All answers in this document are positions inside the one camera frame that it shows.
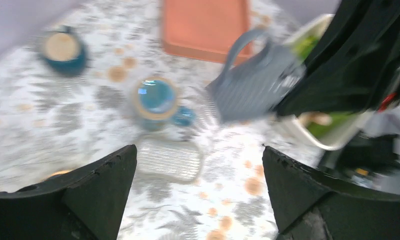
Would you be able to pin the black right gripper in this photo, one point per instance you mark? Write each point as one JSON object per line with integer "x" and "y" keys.
{"x": 355, "y": 66}

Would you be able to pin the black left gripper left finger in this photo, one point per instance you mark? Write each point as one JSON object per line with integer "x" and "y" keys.
{"x": 84, "y": 204}

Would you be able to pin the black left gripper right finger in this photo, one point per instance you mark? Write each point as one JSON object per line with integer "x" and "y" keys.
{"x": 311, "y": 205}

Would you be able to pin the grey ribbed mug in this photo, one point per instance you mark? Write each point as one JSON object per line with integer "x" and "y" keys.
{"x": 252, "y": 89}

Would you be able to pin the blue butterfly mug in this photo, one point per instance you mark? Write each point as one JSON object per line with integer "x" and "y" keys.
{"x": 156, "y": 101}

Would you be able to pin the dark teal ribbed mug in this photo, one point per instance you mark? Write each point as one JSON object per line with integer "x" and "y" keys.
{"x": 64, "y": 52}

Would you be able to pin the white vegetable bin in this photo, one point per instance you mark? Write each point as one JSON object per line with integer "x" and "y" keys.
{"x": 328, "y": 132}

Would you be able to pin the floral patterned table mat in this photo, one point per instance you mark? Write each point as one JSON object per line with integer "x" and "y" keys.
{"x": 50, "y": 123}

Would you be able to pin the salmon pink tray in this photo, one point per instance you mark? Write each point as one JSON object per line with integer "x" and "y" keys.
{"x": 203, "y": 29}

